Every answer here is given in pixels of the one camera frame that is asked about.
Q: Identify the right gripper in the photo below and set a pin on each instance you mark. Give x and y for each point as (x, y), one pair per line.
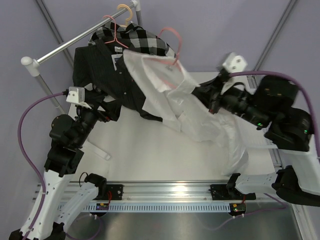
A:
(214, 91)

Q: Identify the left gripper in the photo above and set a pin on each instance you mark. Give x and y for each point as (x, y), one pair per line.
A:
(112, 108)

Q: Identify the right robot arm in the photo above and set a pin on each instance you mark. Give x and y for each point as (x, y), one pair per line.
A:
(288, 128)

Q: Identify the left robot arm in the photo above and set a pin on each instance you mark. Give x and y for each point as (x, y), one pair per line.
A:
(46, 220)

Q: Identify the black pinstripe shirt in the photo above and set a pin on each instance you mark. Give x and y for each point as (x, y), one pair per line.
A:
(94, 65)

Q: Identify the black white checkered shirt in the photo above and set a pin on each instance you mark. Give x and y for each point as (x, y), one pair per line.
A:
(133, 35)

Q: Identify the white plastic basket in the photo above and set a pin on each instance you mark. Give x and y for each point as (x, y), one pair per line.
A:
(254, 138)

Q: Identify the metal clothes rack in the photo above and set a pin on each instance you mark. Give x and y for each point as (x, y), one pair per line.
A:
(32, 65)

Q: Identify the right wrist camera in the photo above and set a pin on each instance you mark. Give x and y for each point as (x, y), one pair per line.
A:
(234, 63)

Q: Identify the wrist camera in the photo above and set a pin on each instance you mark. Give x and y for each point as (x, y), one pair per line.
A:
(76, 96)
(234, 63)

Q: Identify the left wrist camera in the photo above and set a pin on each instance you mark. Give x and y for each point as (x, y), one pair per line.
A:
(76, 96)

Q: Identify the white slotted cable duct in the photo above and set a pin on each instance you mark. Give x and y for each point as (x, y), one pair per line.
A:
(169, 207)

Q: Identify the aluminium mounting rail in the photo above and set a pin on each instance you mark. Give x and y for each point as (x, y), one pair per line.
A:
(155, 191)

